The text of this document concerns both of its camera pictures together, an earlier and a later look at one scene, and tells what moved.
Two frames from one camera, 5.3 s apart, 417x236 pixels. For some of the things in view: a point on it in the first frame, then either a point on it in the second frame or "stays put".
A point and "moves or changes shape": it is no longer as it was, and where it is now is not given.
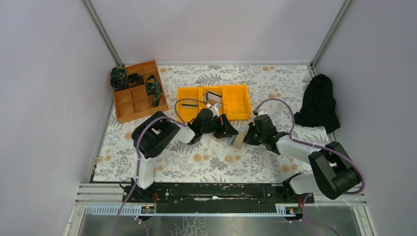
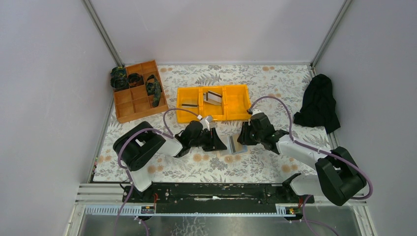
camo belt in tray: [154, 89] stays put
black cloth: [318, 108] stays put
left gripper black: [223, 126] -> [211, 139]
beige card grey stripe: [236, 141] moves or changes shape
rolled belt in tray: [135, 79] stays put
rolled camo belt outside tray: [119, 78] stays put
